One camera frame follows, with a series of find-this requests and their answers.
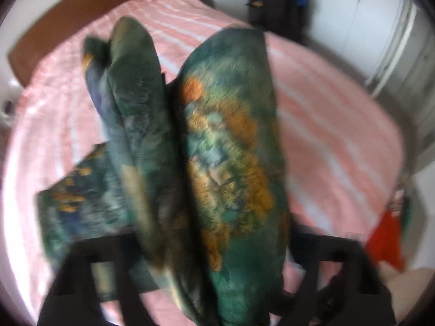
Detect dark hanging clothes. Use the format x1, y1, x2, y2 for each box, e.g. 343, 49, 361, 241
248, 0, 310, 39

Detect green pine print jacket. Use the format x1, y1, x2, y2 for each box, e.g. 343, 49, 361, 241
37, 15, 291, 326

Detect wooden headboard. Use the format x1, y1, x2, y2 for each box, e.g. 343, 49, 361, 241
7, 0, 177, 89

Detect white wardrobe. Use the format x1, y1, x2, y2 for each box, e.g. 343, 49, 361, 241
306, 0, 418, 89

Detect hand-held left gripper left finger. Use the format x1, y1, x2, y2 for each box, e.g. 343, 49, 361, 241
37, 234, 147, 326

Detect red cloth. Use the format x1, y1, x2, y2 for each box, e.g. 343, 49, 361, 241
367, 211, 406, 272

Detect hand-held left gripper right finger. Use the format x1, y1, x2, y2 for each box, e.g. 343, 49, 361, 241
288, 226, 397, 326

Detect pink striped bed sheet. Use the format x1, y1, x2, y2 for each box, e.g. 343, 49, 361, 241
2, 0, 405, 326

